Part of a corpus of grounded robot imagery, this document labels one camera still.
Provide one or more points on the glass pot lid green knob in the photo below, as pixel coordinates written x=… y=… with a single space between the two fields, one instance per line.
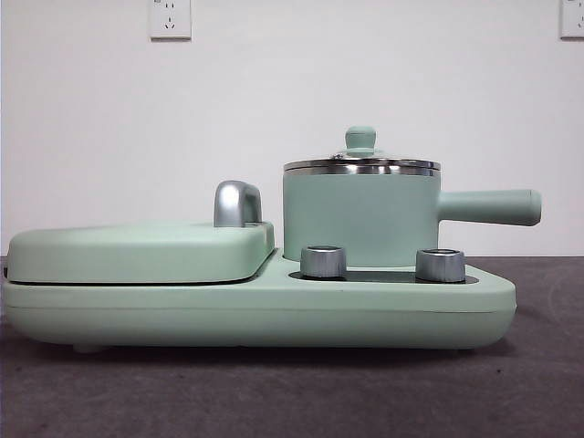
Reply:
x=360 y=139

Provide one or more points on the silver control knob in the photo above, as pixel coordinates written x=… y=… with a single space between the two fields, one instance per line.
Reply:
x=440 y=265
x=323 y=262

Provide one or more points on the mint green breakfast machine base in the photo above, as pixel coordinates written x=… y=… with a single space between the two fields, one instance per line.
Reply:
x=274 y=315

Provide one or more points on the mint green hinged griddle lid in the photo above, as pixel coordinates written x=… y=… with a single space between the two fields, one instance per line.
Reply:
x=137 y=251

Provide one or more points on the white wall socket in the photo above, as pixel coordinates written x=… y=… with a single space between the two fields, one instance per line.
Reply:
x=171 y=20
x=573 y=18

